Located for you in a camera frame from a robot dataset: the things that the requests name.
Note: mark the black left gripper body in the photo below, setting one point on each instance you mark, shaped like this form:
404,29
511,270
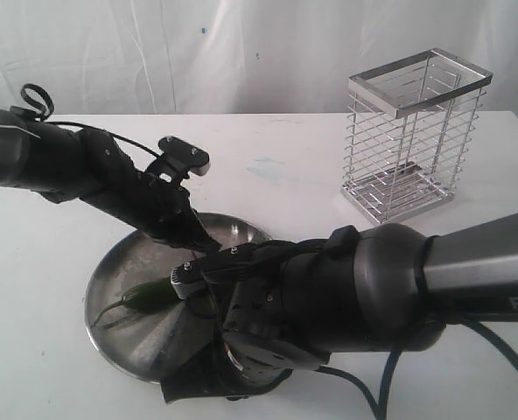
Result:
157,208

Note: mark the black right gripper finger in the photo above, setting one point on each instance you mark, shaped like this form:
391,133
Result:
199,377

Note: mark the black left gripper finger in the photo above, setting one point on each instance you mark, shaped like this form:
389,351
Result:
197,237

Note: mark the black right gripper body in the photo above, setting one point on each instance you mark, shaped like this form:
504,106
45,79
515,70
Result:
268,330

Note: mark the green chili pepper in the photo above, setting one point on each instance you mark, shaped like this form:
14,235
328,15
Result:
145,298

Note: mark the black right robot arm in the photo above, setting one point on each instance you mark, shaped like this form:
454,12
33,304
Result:
394,290

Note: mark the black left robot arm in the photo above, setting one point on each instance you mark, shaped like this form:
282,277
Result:
88,165

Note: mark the round steel plate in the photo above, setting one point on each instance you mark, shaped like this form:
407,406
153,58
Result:
133,315

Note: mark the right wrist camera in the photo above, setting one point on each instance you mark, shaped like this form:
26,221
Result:
224,267

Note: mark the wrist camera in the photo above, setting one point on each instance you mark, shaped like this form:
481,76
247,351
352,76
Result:
184,157
224,267

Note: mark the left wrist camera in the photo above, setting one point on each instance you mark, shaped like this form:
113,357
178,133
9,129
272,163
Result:
184,157

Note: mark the chrome wire utensil holder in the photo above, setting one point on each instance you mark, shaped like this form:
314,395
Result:
409,124

